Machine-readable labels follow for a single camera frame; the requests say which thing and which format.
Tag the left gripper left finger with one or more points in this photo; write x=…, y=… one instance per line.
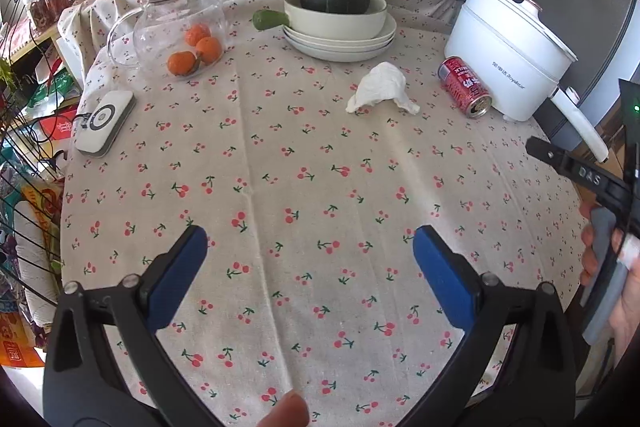
x=82, y=383

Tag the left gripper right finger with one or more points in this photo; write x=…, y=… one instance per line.
x=515, y=363

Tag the person's right hand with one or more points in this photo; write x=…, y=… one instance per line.
x=624, y=318

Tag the person's left hand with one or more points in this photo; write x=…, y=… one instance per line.
x=290, y=411

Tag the white electric cooking pot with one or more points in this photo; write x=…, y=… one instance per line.
x=520, y=61

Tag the red soda can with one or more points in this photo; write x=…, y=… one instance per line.
x=465, y=88

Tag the crumpled white tissue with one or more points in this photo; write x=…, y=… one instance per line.
x=384, y=82

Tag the floral cherry tablecloth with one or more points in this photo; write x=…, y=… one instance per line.
x=309, y=282

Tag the orange tangerine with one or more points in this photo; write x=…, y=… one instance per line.
x=182, y=64
x=195, y=33
x=209, y=50

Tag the stacked white plates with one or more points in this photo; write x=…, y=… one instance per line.
x=343, y=51

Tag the glass jar with cork lid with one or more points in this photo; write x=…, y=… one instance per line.
x=145, y=37

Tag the black wire rack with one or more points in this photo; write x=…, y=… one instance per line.
x=31, y=207

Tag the white wireless charger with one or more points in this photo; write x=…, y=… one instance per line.
x=104, y=123

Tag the cream pan with green handle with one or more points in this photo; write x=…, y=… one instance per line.
x=324, y=25

